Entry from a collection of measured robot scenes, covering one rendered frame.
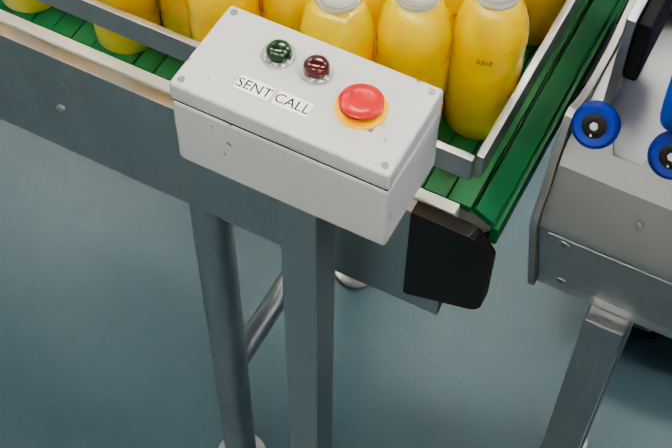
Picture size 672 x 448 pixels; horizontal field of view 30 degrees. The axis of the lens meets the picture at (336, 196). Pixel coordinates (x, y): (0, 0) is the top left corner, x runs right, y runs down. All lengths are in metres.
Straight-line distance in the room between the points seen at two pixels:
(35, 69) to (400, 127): 0.51
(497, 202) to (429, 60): 0.16
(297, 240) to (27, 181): 1.27
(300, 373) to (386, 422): 0.69
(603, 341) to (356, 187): 0.57
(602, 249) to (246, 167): 0.39
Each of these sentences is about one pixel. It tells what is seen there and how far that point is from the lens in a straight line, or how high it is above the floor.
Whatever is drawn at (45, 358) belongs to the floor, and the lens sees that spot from 2.17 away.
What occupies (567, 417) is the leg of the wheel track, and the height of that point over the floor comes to 0.39.
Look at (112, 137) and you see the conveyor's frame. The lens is 1.38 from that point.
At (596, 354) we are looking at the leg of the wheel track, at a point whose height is 0.57.
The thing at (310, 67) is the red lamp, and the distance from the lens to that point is 1.01.
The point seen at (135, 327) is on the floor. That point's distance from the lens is 2.17.
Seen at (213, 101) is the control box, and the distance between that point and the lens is 1.01.
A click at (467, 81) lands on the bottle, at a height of 0.98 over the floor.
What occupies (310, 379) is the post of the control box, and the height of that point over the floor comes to 0.63.
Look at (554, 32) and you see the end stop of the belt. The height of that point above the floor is 0.98.
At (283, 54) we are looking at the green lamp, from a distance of 1.02.
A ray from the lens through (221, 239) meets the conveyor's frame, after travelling 1.45.
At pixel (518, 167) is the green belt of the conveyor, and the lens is 1.24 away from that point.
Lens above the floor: 1.87
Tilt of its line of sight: 54 degrees down
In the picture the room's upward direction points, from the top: 1 degrees clockwise
